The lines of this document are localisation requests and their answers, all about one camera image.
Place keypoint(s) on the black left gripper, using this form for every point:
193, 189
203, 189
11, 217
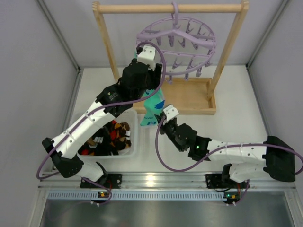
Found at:
155, 77

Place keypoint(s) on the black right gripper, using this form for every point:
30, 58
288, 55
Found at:
164, 125

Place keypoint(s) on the mint green sock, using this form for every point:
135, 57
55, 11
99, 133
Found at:
136, 52
153, 106

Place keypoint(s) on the black red yellow argyle sock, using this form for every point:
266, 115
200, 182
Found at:
118, 139

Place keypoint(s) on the lilac round clip hanger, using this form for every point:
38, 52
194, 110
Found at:
186, 43

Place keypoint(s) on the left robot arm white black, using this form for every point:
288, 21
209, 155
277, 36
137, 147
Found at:
108, 105

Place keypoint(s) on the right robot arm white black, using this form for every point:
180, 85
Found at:
241, 162

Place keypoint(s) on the wooden hanging rack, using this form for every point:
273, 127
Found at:
194, 96

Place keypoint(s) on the brown argyle sock in basket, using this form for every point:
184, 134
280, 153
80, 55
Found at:
124, 126

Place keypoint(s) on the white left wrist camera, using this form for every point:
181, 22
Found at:
147, 56

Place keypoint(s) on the aluminium mounting rail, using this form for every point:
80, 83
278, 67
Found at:
130, 186

